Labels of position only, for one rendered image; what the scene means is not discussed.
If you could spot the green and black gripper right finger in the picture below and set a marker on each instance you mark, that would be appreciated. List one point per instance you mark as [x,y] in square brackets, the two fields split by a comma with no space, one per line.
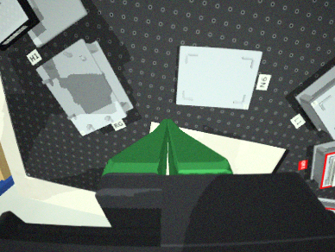
[187,155]

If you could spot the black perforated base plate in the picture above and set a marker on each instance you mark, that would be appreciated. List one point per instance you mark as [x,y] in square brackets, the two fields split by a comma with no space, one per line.
[141,39]

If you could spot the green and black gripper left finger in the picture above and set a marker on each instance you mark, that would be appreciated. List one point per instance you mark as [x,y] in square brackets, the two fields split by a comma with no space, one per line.
[148,155]

